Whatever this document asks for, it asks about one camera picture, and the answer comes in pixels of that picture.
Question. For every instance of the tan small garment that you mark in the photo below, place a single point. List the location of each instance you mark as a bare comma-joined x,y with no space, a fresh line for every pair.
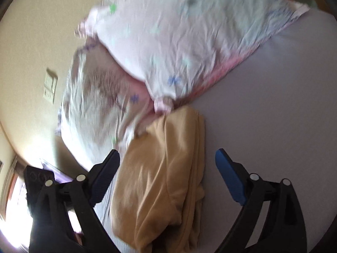
160,184

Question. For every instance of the white wall switch plate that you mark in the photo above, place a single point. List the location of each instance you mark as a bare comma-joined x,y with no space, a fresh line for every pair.
50,85

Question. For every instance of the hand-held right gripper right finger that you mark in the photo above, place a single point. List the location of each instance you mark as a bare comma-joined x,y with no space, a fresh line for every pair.
231,179

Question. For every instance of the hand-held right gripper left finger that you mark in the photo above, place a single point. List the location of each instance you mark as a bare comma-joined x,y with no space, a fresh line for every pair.
104,175

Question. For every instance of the white floral pillow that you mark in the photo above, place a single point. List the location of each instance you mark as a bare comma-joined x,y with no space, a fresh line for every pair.
184,39

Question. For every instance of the white floral blanket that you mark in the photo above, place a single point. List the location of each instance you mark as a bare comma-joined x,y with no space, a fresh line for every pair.
97,102

